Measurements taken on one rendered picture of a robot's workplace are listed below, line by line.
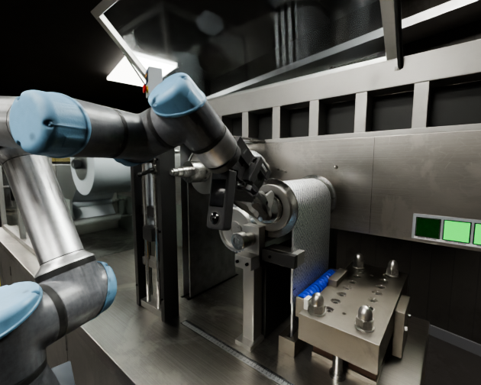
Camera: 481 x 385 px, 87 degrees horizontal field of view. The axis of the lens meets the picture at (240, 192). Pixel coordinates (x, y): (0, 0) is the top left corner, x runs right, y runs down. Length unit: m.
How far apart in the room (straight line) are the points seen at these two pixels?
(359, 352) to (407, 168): 0.50
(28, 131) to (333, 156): 0.79
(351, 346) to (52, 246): 0.64
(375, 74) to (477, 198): 0.43
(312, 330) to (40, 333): 0.51
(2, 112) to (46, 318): 0.36
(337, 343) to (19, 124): 0.63
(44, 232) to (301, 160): 0.77
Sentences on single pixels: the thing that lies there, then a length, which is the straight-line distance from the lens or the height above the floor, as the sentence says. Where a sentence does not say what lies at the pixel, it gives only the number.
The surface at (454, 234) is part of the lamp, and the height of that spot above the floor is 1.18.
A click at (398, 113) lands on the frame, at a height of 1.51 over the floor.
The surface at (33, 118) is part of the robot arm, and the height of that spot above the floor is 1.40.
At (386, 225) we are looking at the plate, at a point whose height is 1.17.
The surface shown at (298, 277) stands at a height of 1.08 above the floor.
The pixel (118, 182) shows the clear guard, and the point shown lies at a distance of 1.45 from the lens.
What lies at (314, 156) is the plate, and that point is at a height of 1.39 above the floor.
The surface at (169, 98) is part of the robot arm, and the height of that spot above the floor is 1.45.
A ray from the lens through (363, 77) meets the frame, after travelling 0.93.
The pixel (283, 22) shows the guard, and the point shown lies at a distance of 0.97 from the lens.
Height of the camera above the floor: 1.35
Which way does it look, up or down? 6 degrees down
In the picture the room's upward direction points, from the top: straight up
